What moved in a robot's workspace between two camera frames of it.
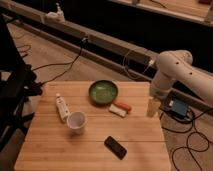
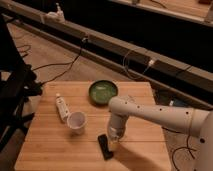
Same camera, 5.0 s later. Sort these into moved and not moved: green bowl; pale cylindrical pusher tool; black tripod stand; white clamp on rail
Moved: pale cylindrical pusher tool
Not moved: black tripod stand; white clamp on rail; green bowl
